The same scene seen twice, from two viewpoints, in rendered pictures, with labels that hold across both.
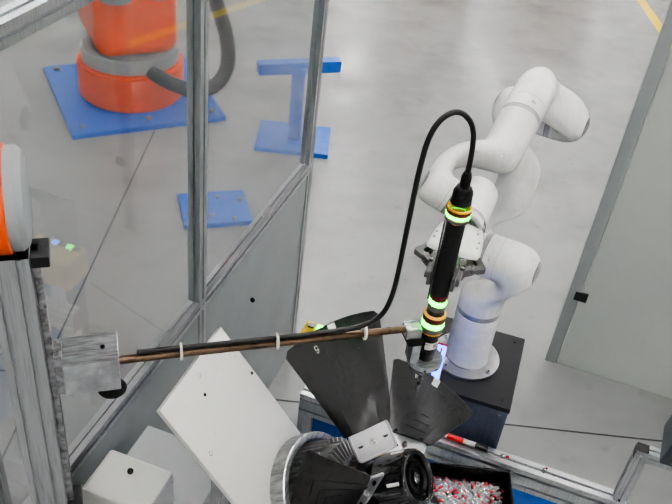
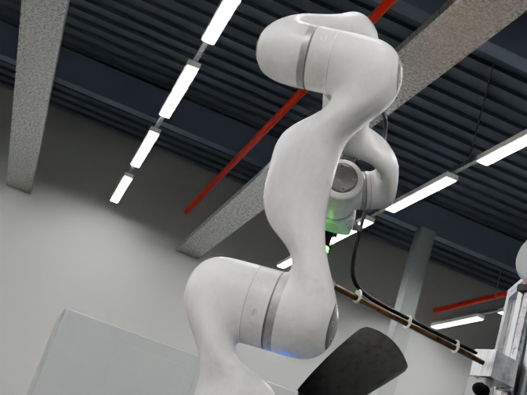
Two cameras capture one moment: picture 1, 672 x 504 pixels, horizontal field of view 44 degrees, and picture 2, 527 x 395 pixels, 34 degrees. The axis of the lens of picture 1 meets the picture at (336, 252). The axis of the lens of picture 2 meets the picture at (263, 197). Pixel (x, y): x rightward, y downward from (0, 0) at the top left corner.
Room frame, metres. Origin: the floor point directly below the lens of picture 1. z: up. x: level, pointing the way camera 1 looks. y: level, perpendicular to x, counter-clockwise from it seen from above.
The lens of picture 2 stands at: (3.01, -0.69, 1.04)
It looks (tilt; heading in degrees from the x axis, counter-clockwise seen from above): 19 degrees up; 170
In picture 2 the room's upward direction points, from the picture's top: 18 degrees clockwise
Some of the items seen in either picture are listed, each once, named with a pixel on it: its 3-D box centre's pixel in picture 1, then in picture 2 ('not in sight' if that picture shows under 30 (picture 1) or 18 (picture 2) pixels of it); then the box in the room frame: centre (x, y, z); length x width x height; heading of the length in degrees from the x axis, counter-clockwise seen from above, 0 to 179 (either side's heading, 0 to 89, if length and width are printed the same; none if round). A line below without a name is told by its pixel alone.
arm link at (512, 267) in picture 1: (499, 279); (232, 339); (1.74, -0.44, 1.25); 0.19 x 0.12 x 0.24; 66
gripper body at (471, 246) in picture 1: (456, 244); (332, 211); (1.29, -0.23, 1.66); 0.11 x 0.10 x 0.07; 165
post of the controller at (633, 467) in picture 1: (630, 473); not in sight; (1.39, -0.81, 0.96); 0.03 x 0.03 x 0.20; 74
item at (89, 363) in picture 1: (87, 363); (496, 369); (0.98, 0.39, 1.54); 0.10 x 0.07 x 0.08; 109
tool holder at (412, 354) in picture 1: (423, 342); not in sight; (1.18, -0.19, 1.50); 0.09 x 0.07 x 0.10; 109
